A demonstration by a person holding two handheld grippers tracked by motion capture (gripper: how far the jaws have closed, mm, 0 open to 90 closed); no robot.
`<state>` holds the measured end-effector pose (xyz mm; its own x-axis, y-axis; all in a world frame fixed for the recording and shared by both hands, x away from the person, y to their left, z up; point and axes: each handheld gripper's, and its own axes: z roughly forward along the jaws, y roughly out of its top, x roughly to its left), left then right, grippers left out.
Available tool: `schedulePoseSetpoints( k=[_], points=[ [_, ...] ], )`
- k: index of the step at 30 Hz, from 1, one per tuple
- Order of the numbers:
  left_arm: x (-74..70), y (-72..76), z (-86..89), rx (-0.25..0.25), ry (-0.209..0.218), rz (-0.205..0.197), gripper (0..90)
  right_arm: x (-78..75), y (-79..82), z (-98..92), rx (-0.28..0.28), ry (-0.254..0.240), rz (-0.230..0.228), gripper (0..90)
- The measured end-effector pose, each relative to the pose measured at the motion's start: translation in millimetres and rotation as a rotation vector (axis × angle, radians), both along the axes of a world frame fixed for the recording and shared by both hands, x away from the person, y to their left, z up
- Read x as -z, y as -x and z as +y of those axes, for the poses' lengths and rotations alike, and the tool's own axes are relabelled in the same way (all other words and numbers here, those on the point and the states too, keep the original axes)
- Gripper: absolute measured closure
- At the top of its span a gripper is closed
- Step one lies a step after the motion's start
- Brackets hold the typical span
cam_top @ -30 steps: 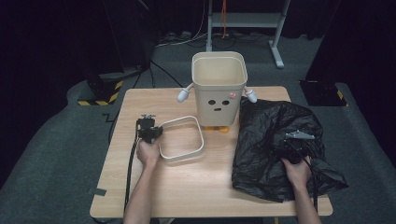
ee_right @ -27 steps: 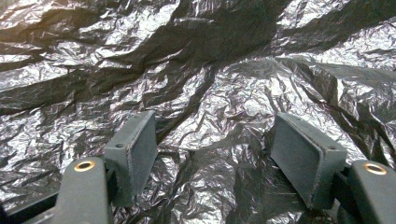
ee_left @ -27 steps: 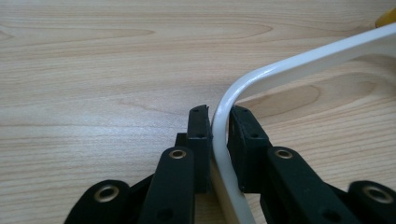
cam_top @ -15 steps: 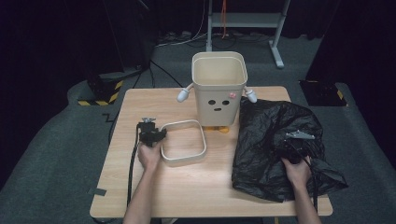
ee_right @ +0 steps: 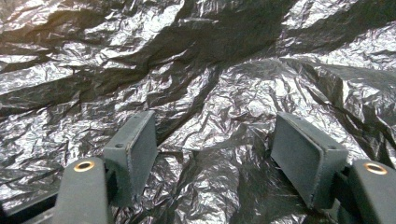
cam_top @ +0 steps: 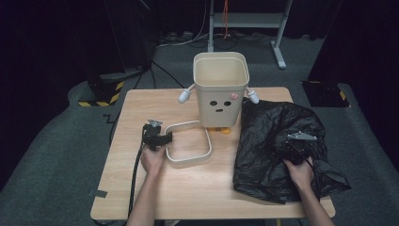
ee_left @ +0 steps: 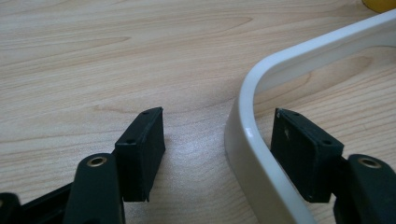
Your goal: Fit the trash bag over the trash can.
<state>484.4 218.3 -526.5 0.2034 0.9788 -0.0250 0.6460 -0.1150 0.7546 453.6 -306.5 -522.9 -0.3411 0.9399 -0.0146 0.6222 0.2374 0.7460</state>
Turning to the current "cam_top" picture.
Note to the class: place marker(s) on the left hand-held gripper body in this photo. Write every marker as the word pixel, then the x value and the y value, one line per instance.
pixel 154 138

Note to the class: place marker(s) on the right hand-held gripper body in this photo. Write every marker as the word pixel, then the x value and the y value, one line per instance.
pixel 296 150

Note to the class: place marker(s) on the black garbage bag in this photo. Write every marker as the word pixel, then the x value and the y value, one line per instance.
pixel 263 150

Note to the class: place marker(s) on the beige trash bin with face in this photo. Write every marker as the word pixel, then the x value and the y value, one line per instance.
pixel 219 106

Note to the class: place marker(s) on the person's left hand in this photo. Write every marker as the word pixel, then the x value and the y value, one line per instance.
pixel 153 163

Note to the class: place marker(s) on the person's right hand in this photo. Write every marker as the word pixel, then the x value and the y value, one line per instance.
pixel 299 175

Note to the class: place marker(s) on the black yellow striped stand base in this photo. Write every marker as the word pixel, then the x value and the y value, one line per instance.
pixel 106 94
pixel 326 94

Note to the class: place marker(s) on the grey tape piece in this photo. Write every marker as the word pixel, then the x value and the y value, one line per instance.
pixel 98 193

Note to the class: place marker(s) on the grey metal stand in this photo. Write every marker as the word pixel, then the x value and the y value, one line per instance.
pixel 247 20

